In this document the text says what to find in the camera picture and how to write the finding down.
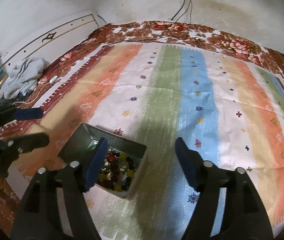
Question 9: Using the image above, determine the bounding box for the yellow and brown bead bracelet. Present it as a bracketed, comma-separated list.
[98, 152, 137, 192]

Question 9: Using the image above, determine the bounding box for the striped colourful cloth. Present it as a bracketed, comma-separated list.
[0, 42, 284, 240]

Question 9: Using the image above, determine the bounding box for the grey crumpled clothing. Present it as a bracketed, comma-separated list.
[0, 57, 48, 100]

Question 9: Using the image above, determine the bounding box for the white headboard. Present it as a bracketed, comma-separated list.
[0, 11, 104, 71]

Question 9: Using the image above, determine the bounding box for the black cable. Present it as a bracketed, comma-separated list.
[170, 0, 193, 22]

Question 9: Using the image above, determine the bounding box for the floral red bedsheet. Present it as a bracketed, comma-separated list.
[0, 21, 284, 235]

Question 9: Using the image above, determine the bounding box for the metal tin box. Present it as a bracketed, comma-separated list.
[58, 123, 147, 199]

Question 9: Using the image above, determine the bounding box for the white cable with switch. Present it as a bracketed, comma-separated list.
[12, 76, 59, 106]

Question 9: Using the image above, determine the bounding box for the green jade bangle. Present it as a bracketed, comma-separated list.
[88, 140, 98, 150]

